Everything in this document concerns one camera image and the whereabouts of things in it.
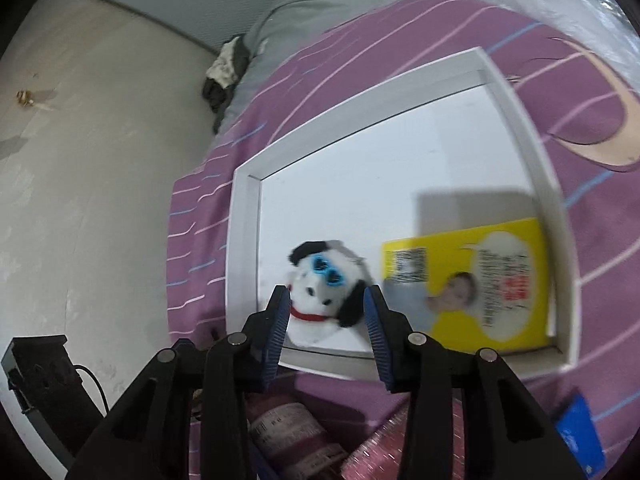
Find white plush dog toy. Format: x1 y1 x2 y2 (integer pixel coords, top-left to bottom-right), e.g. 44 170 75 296
288 240 372 348

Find purple white tissue pack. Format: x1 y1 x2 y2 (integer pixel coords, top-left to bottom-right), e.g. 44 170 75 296
246 394 347 479

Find yellow tissue pack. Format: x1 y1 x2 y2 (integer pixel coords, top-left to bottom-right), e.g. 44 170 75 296
382 218 551 353

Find pink glitter sponge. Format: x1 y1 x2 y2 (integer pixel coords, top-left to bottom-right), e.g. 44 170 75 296
341 398 464 480

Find blue pouch with back text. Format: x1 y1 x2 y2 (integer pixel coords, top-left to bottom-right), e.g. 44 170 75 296
554 393 605 478

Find white shallow box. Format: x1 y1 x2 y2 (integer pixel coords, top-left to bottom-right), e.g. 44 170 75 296
226 48 582 379

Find dark crumpled clothes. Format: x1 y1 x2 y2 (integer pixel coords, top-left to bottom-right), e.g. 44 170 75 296
202 35 250 114

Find purple striped blanket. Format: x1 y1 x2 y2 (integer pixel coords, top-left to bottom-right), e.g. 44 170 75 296
166 0 639 479

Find clear plastic bag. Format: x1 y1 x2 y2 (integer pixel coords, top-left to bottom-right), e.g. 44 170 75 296
444 0 640 91

